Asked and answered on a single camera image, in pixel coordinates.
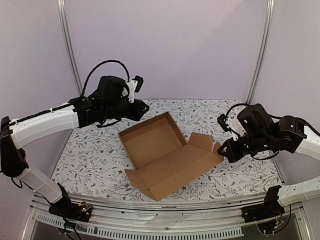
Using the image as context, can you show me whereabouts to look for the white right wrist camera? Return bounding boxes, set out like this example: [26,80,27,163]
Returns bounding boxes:
[217,114,245,141]

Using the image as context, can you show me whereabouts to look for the right rear aluminium frame post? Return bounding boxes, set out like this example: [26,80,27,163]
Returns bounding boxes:
[245,0,275,104]

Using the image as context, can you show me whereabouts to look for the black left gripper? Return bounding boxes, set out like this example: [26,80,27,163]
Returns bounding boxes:
[103,98,149,121]

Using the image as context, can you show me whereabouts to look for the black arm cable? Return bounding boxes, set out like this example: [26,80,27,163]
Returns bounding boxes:
[226,102,320,138]
[81,59,130,97]

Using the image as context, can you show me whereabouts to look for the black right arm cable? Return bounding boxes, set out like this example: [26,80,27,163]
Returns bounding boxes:
[226,102,320,138]

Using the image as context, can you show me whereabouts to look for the left rear aluminium frame post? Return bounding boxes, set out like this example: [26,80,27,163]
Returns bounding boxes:
[57,0,83,95]

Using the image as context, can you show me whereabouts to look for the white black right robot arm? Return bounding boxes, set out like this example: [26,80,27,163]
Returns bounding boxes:
[217,103,320,218]

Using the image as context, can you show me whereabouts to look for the floral patterned table mat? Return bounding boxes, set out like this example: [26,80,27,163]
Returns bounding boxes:
[51,99,283,202]

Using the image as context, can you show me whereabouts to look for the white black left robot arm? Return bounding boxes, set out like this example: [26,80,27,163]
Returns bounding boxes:
[0,76,150,217]

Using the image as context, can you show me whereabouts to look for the brown cardboard box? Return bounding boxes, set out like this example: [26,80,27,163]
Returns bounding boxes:
[118,112,224,201]

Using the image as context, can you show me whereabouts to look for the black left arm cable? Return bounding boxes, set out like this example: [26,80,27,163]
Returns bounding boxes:
[81,59,130,97]

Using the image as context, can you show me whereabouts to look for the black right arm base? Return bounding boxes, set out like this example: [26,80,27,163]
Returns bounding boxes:
[241,185,285,235]

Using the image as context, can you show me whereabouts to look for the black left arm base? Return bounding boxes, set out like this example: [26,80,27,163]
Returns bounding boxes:
[48,183,93,223]

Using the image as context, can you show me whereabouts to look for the front aluminium rail frame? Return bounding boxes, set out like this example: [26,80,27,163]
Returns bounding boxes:
[21,194,313,240]

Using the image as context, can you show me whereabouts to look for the aluminium frame post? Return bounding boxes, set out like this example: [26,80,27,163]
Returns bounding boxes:
[57,0,83,95]
[245,0,275,104]

